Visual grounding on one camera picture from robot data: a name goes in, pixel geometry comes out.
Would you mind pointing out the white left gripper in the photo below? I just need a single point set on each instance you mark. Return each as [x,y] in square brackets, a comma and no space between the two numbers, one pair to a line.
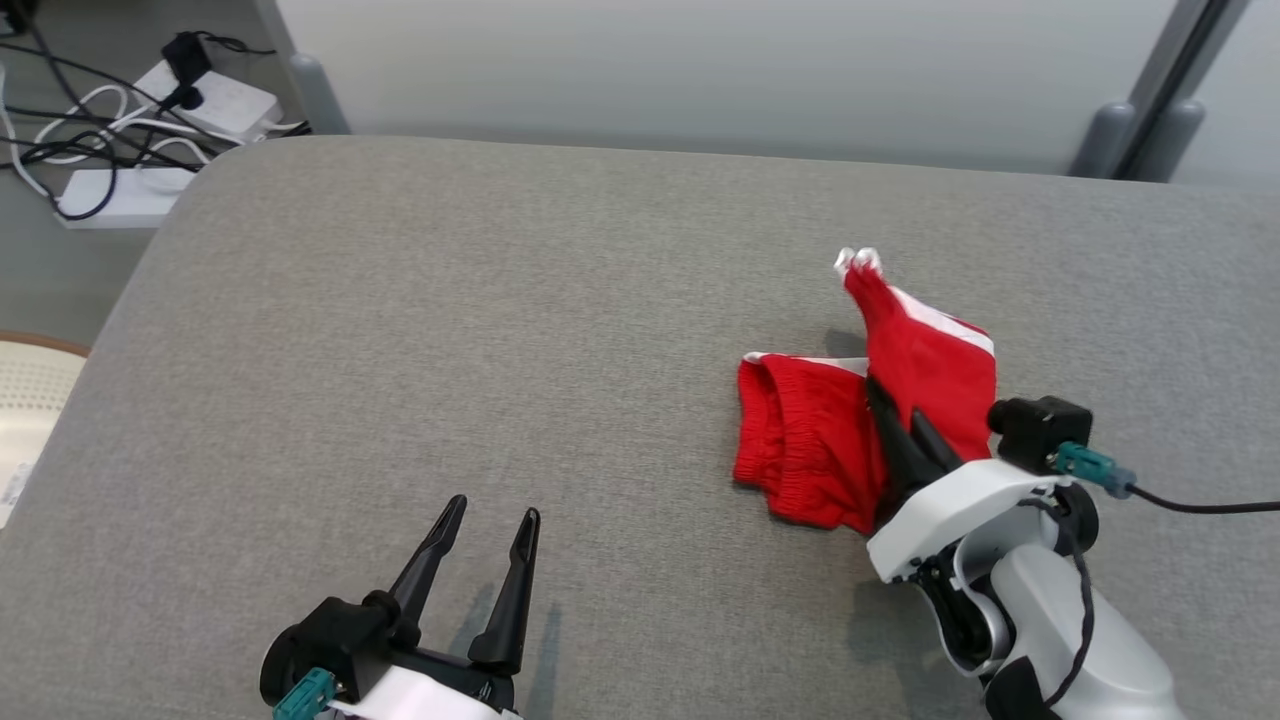
[430,695]

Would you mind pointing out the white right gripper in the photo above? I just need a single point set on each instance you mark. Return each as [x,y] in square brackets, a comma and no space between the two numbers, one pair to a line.
[950,515]

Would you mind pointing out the red shorts with white trim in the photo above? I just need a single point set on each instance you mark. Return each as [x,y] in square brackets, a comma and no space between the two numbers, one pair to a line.
[810,440]

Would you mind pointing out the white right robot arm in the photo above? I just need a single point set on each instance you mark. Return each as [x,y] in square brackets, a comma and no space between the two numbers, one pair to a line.
[1040,620]

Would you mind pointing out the grey fabric cushion surface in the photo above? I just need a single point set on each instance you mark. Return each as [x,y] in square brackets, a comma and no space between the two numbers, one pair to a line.
[500,350]

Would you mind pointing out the grey rounded partition foot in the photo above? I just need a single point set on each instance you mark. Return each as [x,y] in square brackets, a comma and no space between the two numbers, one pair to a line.
[1170,145]
[1105,140]
[320,100]

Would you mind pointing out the cream basket with brown rim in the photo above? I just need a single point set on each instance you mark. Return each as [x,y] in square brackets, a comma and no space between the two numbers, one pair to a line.
[30,420]

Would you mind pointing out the plain white power strip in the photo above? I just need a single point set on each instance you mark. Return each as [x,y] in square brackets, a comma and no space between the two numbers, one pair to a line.
[130,195]

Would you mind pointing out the white power strip with plug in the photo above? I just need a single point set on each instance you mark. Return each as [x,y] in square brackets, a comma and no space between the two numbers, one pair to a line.
[225,105]

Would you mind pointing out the black plug adapter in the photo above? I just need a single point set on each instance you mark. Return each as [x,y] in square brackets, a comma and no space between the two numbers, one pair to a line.
[185,65]

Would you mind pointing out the dark shelf unit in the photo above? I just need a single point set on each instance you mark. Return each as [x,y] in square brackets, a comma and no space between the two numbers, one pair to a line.
[275,25]

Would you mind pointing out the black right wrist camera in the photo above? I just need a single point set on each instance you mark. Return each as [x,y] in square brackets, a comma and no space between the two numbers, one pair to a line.
[1040,430]

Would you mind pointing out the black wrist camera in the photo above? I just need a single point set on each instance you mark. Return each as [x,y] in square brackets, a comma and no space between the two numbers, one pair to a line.
[1040,430]
[330,635]

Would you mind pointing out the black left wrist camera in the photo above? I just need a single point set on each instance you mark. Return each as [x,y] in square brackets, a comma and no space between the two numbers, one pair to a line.
[330,635]

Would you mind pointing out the teal right camera connector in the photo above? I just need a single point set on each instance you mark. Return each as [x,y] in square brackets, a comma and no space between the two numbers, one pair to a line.
[1095,470]

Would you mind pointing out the teal camera connector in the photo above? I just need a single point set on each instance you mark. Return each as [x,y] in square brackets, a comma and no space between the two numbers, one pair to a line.
[303,695]
[1095,470]

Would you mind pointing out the teal left camera connector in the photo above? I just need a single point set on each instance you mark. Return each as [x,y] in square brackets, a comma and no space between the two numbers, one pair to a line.
[303,695]

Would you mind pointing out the grey double partition post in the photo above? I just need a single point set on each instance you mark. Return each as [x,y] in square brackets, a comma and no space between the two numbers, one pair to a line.
[1185,50]

